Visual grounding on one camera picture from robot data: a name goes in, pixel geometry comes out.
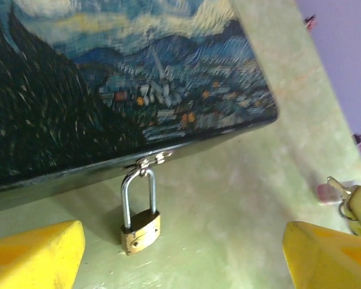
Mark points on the pink key tag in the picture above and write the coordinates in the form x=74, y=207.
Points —
x=326, y=192

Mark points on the starry night painted box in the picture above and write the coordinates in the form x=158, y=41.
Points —
x=93, y=90

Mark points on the silver box hasp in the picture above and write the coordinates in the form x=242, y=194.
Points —
x=159, y=157

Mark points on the brass padlock with steel shackle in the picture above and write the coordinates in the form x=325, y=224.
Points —
x=141, y=231

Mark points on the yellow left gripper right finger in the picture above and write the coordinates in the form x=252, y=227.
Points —
x=328, y=262

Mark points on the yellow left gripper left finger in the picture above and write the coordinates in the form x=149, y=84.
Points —
x=33, y=259

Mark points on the silver key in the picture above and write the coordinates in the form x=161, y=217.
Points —
x=337, y=185

